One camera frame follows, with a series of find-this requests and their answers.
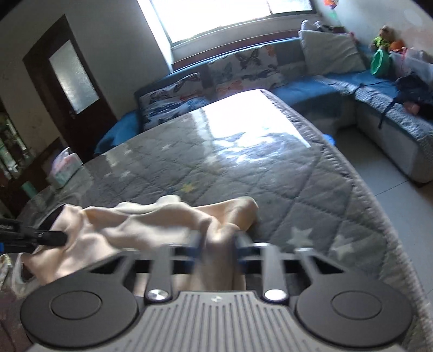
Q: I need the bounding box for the cream knit garment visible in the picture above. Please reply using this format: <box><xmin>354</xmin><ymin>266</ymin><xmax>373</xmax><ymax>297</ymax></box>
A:
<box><xmin>20</xmin><ymin>195</ymin><xmax>258</xmax><ymax>291</ymax></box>

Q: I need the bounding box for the round induction cooktop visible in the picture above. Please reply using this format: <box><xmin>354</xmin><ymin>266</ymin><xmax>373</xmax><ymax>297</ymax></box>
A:
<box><xmin>37</xmin><ymin>204</ymin><xmax>65</xmax><ymax>230</ymax></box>

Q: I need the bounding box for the dark wooden cabinet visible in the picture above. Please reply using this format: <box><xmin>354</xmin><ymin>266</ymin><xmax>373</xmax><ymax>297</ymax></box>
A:
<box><xmin>1</xmin><ymin>106</ymin><xmax>64</xmax><ymax>219</ymax></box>

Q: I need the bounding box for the tissue box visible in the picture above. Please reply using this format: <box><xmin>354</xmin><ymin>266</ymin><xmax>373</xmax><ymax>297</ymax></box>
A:
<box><xmin>47</xmin><ymin>147</ymin><xmax>83</xmax><ymax>189</ymax></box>

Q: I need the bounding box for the dark wooden door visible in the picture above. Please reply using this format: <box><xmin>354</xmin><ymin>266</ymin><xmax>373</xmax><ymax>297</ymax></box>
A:
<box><xmin>23</xmin><ymin>15</ymin><xmax>117</xmax><ymax>162</ymax></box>

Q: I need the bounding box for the left butterfly cushion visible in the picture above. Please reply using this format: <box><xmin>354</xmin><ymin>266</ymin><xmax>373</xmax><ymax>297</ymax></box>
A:
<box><xmin>138</xmin><ymin>73</ymin><xmax>210</xmax><ymax>131</ymax></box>

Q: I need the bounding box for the butterfly cushion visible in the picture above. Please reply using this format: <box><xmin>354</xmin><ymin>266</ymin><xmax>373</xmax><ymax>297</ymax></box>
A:
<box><xmin>138</xmin><ymin>73</ymin><xmax>210</xmax><ymax>131</ymax></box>
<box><xmin>208</xmin><ymin>45</ymin><xmax>288</xmax><ymax>99</ymax></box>

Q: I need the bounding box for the blue corner sofa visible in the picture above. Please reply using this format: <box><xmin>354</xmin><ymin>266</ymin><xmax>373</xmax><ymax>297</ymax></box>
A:
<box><xmin>93</xmin><ymin>36</ymin><xmax>433</xmax><ymax>184</ymax></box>

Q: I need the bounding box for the right butterfly cushion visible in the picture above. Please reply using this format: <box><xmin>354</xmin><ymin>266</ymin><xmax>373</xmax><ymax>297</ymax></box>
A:
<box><xmin>208</xmin><ymin>45</ymin><xmax>288</xmax><ymax>99</ymax></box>

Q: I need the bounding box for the white pillow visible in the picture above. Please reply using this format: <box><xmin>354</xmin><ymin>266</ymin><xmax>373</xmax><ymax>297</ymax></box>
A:
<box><xmin>298</xmin><ymin>20</ymin><xmax>366</xmax><ymax>76</ymax></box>

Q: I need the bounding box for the dark blue clothing pile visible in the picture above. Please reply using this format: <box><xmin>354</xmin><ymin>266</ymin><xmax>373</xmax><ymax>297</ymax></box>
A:
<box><xmin>378</xmin><ymin>73</ymin><xmax>432</xmax><ymax>128</ymax></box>

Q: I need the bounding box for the window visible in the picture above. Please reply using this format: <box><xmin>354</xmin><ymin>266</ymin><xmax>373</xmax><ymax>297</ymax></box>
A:
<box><xmin>138</xmin><ymin>1</ymin><xmax>319</xmax><ymax>68</ymax></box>

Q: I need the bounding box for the green plastic bowl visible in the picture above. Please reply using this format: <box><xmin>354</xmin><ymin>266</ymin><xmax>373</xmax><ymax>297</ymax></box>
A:
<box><xmin>370</xmin><ymin>48</ymin><xmax>392</xmax><ymax>78</ymax></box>

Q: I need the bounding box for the clear plastic storage box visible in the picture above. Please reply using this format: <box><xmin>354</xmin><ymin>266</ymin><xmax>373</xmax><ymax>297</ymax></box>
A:
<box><xmin>391</xmin><ymin>48</ymin><xmax>432</xmax><ymax>87</ymax></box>

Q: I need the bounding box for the plush toy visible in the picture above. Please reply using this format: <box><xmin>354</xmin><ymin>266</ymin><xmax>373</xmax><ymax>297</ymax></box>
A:
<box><xmin>369</xmin><ymin>26</ymin><xmax>406</xmax><ymax>52</ymax></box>

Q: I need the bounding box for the colourful pinwheel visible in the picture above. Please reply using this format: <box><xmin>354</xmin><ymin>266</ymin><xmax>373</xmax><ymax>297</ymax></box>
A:
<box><xmin>324</xmin><ymin>0</ymin><xmax>339</xmax><ymax>10</ymax></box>

